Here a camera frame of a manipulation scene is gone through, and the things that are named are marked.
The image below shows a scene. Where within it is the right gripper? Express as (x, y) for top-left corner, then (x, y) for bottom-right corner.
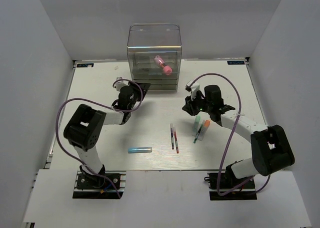
(182, 90), (213, 116)

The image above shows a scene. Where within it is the pink capped clip jar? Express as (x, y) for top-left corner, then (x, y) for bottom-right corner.
(153, 55), (173, 75)

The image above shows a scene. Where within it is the clear plastic drawer organizer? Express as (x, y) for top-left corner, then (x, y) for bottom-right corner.
(127, 23), (182, 91)

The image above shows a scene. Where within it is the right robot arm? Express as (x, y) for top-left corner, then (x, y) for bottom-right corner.
(182, 84), (295, 188)

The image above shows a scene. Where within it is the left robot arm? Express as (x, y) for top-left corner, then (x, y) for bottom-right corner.
(63, 77), (151, 188)

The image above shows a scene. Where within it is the orange capped highlighter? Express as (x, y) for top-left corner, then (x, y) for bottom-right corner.
(197, 120), (211, 141)

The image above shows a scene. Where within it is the purple pen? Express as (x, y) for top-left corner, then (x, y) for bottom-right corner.
(170, 123), (175, 150)

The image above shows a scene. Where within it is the green pen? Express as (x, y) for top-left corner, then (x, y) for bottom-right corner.
(193, 124), (203, 144)

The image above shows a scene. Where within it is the red pen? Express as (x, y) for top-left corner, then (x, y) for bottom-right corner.
(173, 126), (179, 154)

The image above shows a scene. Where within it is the blue eraser stick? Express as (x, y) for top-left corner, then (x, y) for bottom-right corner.
(128, 147), (153, 154)

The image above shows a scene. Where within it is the right blue table label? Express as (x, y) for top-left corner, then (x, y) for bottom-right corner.
(227, 60), (245, 65)

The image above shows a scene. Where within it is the blue table label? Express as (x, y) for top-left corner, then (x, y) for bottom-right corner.
(227, 60), (245, 65)
(76, 63), (94, 68)

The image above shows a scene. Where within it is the left blue table label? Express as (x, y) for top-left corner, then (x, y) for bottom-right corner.
(76, 63), (94, 68)

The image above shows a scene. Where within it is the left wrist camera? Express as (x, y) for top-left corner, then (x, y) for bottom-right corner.
(112, 77), (128, 92)

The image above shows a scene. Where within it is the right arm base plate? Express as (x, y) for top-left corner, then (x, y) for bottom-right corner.
(204, 172), (258, 201)

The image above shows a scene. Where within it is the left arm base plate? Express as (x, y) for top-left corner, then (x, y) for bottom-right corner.
(72, 171), (126, 200)

